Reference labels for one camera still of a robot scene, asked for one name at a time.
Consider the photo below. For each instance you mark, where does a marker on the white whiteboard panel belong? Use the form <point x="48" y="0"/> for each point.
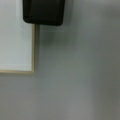
<point x="17" y="39"/>

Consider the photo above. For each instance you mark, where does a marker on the black whiteboard eraser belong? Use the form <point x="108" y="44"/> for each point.
<point x="45" y="12"/>

